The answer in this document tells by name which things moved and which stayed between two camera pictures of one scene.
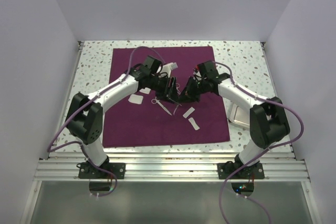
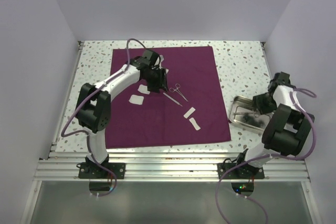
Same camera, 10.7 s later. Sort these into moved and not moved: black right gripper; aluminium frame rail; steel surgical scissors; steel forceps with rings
Moved: black right gripper; steel surgical scissors
Not moved: aluminium frame rail; steel forceps with rings
